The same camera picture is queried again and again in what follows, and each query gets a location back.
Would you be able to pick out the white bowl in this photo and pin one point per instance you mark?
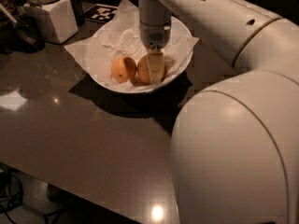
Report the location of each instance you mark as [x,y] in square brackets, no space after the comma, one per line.
[174,75]

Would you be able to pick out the white square jar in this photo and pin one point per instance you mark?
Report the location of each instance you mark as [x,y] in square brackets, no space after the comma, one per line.
[55,19]

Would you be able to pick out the orange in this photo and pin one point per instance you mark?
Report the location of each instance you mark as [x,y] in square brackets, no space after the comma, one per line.
[143,71]
[123,69]

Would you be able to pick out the white crumpled paper liner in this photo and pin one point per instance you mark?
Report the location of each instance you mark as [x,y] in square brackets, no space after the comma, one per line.
[102,47]

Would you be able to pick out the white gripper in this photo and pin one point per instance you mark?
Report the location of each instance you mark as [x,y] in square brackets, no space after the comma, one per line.
[154,35]

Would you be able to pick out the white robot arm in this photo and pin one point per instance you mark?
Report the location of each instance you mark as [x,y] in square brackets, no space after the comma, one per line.
[235,144]

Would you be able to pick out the black white marker tag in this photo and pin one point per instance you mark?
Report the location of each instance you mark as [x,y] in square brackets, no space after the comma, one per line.
[100,13]

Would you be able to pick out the dark round pot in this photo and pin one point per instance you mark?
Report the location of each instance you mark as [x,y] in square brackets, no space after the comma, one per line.
[25,37]

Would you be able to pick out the dark glass cup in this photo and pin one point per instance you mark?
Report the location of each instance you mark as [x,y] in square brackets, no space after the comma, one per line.
[78,11]

